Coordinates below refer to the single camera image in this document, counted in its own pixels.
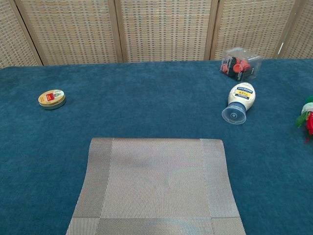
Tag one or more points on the round gold tin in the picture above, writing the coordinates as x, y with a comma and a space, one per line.
51, 98

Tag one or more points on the blue table cover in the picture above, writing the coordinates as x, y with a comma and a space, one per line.
146, 102

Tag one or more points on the grey woven placemat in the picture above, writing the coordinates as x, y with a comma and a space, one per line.
151, 186

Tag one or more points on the mayonnaise squeeze bottle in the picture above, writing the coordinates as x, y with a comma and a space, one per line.
240, 96

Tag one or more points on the woven wood folding screen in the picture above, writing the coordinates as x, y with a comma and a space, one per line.
161, 29

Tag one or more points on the red green feather shuttlecock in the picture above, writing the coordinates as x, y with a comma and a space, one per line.
308, 120

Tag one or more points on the clear box red black pieces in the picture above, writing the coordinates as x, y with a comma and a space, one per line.
240, 66

